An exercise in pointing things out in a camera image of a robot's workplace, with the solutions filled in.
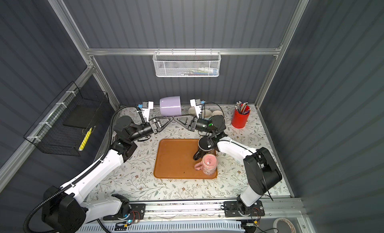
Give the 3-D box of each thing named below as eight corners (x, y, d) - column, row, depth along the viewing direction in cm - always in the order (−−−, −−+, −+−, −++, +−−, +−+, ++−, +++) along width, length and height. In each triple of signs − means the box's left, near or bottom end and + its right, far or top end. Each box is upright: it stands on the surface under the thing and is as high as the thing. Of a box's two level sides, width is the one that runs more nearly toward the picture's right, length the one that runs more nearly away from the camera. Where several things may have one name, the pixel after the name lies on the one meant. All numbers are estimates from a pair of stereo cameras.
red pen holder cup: (233, 128, 108) (237, 114, 96) (230, 116, 116) (234, 101, 103) (245, 128, 108) (252, 114, 96) (242, 116, 116) (247, 101, 103)
